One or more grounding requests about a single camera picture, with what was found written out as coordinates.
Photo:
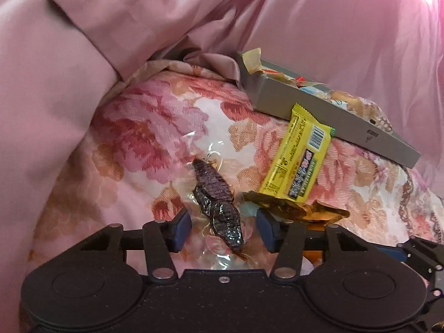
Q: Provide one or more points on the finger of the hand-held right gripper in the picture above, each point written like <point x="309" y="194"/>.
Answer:
<point x="416" y="253"/>
<point x="435" y="301"/>

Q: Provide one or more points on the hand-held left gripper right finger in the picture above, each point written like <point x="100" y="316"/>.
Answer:
<point x="266" y="230"/>

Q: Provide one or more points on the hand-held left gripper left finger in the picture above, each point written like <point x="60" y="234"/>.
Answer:
<point x="182" y="230"/>

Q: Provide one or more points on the gold foil snack packet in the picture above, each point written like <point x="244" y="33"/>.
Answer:
<point x="295" y="210"/>

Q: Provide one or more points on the dark dried snack clear packet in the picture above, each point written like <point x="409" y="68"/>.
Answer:
<point x="215" y="194"/>

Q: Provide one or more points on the yellow snack bar packet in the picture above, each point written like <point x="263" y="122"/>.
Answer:
<point x="298" y="152"/>

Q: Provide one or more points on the grey cardboard box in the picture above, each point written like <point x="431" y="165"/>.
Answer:
<point x="312" y="111"/>

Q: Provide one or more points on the clear bread packet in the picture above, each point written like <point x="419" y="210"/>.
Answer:
<point x="360" y="105"/>

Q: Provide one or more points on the floral bed sheet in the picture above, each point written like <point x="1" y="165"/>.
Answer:
<point x="138" y="138"/>

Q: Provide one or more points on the pink duvet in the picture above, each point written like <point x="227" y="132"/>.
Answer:
<point x="52" y="76"/>

